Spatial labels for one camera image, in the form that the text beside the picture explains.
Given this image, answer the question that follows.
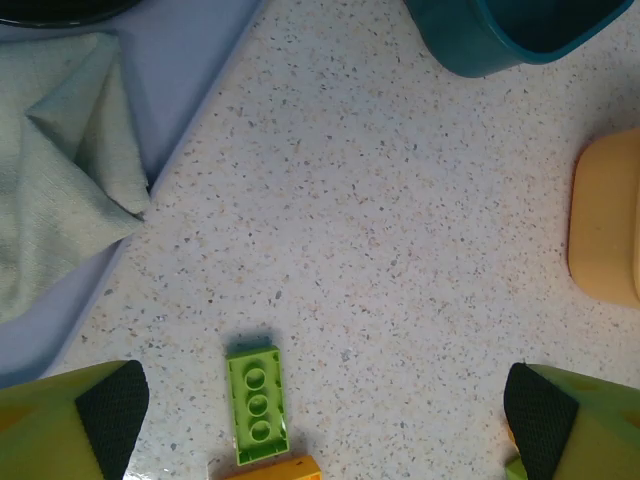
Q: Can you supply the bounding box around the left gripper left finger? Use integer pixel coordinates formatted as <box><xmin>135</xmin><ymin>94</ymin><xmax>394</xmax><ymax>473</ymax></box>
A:
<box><xmin>0</xmin><ymin>359</ymin><xmax>150</xmax><ymax>480</ymax></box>

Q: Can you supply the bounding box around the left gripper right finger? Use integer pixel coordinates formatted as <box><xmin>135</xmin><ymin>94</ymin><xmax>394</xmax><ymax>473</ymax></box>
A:
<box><xmin>503</xmin><ymin>363</ymin><xmax>640</xmax><ymax>480</ymax></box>

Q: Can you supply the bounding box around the small green lego brick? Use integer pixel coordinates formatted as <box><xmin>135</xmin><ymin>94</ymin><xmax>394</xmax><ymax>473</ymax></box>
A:
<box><xmin>503</xmin><ymin>455</ymin><xmax>529</xmax><ymax>480</ymax></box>

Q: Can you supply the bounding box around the long green lego brick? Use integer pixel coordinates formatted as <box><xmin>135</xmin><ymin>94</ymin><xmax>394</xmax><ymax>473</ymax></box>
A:
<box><xmin>224</xmin><ymin>344</ymin><xmax>292</xmax><ymax>466</ymax></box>

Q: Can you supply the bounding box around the large yellow lego brick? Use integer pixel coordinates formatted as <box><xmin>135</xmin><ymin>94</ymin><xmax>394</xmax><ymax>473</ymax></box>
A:
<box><xmin>234</xmin><ymin>453</ymin><xmax>324</xmax><ymax>480</ymax></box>

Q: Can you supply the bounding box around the orange plastic container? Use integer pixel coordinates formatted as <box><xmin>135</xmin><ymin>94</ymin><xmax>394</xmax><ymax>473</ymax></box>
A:
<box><xmin>567</xmin><ymin>126</ymin><xmax>640</xmax><ymax>309</ymax></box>

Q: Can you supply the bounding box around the pale green cloth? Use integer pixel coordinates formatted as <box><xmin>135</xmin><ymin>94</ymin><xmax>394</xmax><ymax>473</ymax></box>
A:
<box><xmin>0</xmin><ymin>30</ymin><xmax>152</xmax><ymax>325</ymax></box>

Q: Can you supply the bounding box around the lavender tray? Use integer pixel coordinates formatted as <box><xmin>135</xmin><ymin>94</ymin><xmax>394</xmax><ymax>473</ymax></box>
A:
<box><xmin>0</xmin><ymin>0</ymin><xmax>265</xmax><ymax>390</ymax></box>

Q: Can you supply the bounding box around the teal plastic container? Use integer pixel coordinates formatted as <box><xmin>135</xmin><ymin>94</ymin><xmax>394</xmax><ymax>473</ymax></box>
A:
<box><xmin>402</xmin><ymin>0</ymin><xmax>636</xmax><ymax>79</ymax></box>

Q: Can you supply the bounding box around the black round plate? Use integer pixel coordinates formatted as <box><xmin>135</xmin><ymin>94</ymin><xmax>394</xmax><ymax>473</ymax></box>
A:
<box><xmin>0</xmin><ymin>0</ymin><xmax>144</xmax><ymax>29</ymax></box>

